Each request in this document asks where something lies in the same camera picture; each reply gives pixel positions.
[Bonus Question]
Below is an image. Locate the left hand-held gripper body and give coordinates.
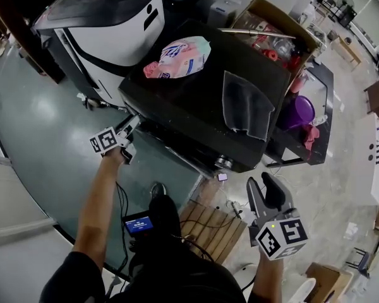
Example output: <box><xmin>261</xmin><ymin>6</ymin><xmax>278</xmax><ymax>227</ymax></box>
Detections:
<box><xmin>89</xmin><ymin>126</ymin><xmax>138</xmax><ymax>165</ymax></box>

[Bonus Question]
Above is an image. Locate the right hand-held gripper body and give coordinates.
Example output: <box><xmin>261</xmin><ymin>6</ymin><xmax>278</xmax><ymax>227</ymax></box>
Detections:
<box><xmin>248</xmin><ymin>207</ymin><xmax>309</xmax><ymax>261</ymax></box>

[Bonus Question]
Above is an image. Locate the person's right forearm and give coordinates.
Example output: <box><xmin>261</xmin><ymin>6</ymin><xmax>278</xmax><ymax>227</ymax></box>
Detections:
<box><xmin>250</xmin><ymin>251</ymin><xmax>286</xmax><ymax>303</ymax></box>

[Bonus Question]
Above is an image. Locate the person's left forearm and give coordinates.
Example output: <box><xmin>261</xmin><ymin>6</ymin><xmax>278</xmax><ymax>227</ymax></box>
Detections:
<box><xmin>72</xmin><ymin>148</ymin><xmax>128</xmax><ymax>273</ymax></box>

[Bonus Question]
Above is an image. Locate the cardboard box of items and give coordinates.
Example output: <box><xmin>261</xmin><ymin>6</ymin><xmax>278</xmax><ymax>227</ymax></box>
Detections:
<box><xmin>230</xmin><ymin>0</ymin><xmax>320</xmax><ymax>91</ymax></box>

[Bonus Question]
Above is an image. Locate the white power strip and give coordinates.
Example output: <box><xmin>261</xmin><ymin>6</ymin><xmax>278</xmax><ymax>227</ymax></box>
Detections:
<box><xmin>229</xmin><ymin>200</ymin><xmax>244</xmax><ymax>217</ymax></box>

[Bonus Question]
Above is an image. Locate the wooden slatted board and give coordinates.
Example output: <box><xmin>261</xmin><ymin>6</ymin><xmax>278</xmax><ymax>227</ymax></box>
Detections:
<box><xmin>179</xmin><ymin>199</ymin><xmax>248</xmax><ymax>264</ymax></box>

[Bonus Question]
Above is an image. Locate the silver washer knob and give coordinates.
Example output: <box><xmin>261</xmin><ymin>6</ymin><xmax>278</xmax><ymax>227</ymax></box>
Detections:
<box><xmin>216</xmin><ymin>155</ymin><xmax>234</xmax><ymax>170</ymax></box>

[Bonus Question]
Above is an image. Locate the brown cardboard carton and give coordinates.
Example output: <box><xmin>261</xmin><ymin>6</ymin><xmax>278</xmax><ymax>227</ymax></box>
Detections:
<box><xmin>304</xmin><ymin>262</ymin><xmax>351</xmax><ymax>303</ymax></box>

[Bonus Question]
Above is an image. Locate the person's dark sneaker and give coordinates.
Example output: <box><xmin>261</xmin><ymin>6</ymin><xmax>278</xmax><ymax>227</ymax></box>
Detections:
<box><xmin>150</xmin><ymin>182</ymin><xmax>167</xmax><ymax>199</ymax></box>

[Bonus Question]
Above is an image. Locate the pink rag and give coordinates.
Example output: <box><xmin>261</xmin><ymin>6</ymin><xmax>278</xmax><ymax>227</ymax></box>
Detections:
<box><xmin>299</xmin><ymin>124</ymin><xmax>320</xmax><ymax>153</ymax></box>

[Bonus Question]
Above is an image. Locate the black metal stool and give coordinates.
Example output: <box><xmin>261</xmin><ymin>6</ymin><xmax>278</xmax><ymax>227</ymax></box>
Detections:
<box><xmin>347</xmin><ymin>247</ymin><xmax>372</xmax><ymax>279</ymax></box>

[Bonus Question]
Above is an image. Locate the pink white plastic bag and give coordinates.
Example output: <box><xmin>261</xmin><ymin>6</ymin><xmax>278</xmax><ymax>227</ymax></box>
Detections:
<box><xmin>143</xmin><ymin>35</ymin><xmax>212</xmax><ymax>80</ymax></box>

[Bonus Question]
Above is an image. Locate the purple plastic bucket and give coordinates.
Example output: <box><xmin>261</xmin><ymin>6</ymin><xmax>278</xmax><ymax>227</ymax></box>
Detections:
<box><xmin>279</xmin><ymin>95</ymin><xmax>316</xmax><ymax>131</ymax></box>

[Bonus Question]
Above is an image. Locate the white black floor-cleaning robot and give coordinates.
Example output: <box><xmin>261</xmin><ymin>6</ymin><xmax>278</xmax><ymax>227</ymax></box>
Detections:
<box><xmin>31</xmin><ymin>0</ymin><xmax>165</xmax><ymax>107</ymax></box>

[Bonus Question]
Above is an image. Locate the person's black trouser leg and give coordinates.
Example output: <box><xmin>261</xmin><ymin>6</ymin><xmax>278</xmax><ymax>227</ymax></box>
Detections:
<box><xmin>147</xmin><ymin>194</ymin><xmax>181</xmax><ymax>244</ymax></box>

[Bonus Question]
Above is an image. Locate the grey cloth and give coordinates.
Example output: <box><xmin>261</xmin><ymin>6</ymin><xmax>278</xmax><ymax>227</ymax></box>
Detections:
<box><xmin>222</xmin><ymin>70</ymin><xmax>275</xmax><ymax>142</ymax></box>

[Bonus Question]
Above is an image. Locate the black sink stand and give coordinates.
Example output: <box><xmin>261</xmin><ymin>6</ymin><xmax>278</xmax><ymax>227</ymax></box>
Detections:
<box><xmin>265</xmin><ymin>60</ymin><xmax>335</xmax><ymax>167</ymax></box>

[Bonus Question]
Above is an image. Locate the person's black shirt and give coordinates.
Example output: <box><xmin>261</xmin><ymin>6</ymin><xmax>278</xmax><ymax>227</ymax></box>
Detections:
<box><xmin>40</xmin><ymin>251</ymin><xmax>247</xmax><ymax>303</ymax></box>

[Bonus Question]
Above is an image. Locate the red plastic item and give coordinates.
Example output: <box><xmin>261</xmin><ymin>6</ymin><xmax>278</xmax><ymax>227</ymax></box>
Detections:
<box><xmin>258</xmin><ymin>47</ymin><xmax>301</xmax><ymax>71</ymax></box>

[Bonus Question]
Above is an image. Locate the dark wooden staircase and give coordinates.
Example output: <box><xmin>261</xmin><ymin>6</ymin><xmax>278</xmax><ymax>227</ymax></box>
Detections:
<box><xmin>0</xmin><ymin>0</ymin><xmax>66</xmax><ymax>83</ymax></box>

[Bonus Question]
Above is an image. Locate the clear plastic bottle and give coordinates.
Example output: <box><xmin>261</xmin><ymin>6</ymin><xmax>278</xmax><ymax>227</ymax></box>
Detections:
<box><xmin>271</xmin><ymin>36</ymin><xmax>294</xmax><ymax>58</ymax></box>

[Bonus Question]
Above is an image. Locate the small grey white appliance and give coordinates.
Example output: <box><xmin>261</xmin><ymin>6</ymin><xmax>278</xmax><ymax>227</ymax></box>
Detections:
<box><xmin>207</xmin><ymin>0</ymin><xmax>243</xmax><ymax>28</ymax></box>

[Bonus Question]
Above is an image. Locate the long metal rod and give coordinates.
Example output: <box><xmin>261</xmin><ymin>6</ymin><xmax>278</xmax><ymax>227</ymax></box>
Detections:
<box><xmin>217</xmin><ymin>27</ymin><xmax>296</xmax><ymax>40</ymax></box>

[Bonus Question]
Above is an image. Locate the low wooden table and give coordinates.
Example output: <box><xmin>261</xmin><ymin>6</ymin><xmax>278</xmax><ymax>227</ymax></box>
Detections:
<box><xmin>330</xmin><ymin>35</ymin><xmax>363</xmax><ymax>72</ymax></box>

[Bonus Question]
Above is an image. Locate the black speaker box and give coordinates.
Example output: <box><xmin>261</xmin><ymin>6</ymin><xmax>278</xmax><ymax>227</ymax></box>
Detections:
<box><xmin>338</xmin><ymin>4</ymin><xmax>358</xmax><ymax>28</ymax></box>

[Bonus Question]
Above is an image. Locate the black chair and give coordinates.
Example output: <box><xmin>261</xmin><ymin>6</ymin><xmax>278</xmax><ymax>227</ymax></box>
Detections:
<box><xmin>315</xmin><ymin>0</ymin><xmax>339</xmax><ymax>21</ymax></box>

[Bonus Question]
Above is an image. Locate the black standing fan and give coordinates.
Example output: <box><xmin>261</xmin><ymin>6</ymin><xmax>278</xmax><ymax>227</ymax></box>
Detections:
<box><xmin>335</xmin><ymin>0</ymin><xmax>355</xmax><ymax>12</ymax></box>

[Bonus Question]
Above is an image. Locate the black cable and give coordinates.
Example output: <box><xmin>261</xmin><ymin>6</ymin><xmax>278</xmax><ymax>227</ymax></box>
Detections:
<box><xmin>114</xmin><ymin>181</ymin><xmax>131</xmax><ymax>273</ymax></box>

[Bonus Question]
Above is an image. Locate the black recorder with blue screen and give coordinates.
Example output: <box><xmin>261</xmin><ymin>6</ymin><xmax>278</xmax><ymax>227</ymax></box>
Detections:
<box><xmin>123</xmin><ymin>211</ymin><xmax>155</xmax><ymax>236</ymax></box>

